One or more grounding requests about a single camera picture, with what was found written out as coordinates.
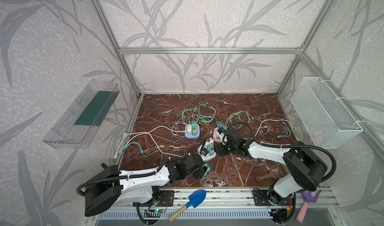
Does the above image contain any pink power socket cube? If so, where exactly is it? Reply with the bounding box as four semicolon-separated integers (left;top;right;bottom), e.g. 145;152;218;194
213;128;222;144

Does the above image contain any white power socket cube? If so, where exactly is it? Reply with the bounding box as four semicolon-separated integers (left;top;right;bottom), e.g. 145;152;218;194
198;139;217;162

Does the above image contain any blue power socket cube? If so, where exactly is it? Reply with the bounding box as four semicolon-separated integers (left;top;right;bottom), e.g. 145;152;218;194
185;123;200;140

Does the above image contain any teal charger plug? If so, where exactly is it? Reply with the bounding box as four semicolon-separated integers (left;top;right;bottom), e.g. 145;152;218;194
203;163;212;174
207;146;216;156

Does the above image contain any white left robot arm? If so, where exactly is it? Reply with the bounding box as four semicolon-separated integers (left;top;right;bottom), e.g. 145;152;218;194
76;153;211;217

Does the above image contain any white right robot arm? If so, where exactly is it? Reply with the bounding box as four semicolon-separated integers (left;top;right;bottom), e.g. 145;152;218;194
215;129;337;204

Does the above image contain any blue toy shovel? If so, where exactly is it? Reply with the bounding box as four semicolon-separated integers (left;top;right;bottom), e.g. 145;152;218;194
169;189;207;222

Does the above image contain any brown toy rake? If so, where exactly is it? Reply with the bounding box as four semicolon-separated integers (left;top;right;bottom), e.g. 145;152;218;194
257;163;289;182

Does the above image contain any purple toy rake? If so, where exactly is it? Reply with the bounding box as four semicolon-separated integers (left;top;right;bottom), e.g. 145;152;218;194
296;190;322;224

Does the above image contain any light green multi-head cable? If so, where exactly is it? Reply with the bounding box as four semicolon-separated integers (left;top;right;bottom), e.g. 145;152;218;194
224;110;254;129

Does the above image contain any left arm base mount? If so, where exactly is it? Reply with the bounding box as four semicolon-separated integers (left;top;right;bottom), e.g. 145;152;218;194
148;190;175;207

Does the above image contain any teal charging cable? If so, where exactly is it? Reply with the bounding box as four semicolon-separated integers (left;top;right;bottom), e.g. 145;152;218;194
197;102;217;125

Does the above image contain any teal cable on right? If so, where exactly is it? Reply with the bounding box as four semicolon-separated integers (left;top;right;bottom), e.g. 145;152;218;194
271;120;292;140

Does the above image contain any white power cord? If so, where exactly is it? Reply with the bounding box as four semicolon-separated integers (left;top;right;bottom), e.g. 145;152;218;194
113;125;187;161
253;118;296;143

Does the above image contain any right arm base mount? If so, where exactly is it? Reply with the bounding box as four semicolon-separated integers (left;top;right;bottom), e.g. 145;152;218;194
252;188;293;207

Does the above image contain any teal cable on left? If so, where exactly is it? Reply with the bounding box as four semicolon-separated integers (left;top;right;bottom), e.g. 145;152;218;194
118;141;145;157

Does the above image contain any left white power cord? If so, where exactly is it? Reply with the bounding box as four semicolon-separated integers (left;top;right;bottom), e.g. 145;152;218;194
113;125;187;161

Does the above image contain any white wire basket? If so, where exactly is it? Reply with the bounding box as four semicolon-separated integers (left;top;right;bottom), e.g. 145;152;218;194
291;77;363;149

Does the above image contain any clear plastic wall bin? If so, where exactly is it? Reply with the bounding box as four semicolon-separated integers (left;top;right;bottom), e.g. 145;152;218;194
43;80;120;149

